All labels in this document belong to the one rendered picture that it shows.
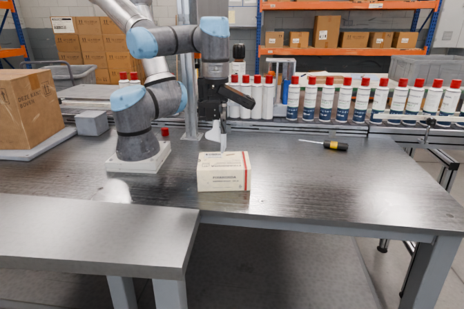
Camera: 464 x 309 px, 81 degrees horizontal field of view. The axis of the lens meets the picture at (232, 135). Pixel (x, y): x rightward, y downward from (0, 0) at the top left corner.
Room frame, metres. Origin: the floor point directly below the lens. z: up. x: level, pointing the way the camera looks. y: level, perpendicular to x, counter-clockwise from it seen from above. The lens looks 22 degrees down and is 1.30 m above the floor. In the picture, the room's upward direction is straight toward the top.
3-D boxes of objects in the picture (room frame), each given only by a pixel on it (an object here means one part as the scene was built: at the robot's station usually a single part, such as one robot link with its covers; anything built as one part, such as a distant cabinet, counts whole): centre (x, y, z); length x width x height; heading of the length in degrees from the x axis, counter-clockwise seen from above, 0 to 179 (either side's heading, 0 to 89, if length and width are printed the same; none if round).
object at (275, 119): (1.29, 0.20, 0.86); 1.65 x 0.08 x 0.04; 83
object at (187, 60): (1.14, 0.18, 1.16); 0.04 x 0.04 x 0.67; 83
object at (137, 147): (0.89, 0.34, 0.92); 0.15 x 0.15 x 0.10
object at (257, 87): (1.24, -0.12, 0.98); 0.05 x 0.05 x 0.20
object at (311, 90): (1.21, -0.36, 0.98); 0.05 x 0.05 x 0.20
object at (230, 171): (0.76, 0.03, 0.87); 0.16 x 0.12 x 0.07; 92
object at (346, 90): (1.19, -0.50, 0.98); 0.05 x 0.05 x 0.20
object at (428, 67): (2.50, -1.81, 0.91); 0.60 x 0.40 x 0.22; 89
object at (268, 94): (1.24, -0.17, 0.98); 0.05 x 0.05 x 0.20
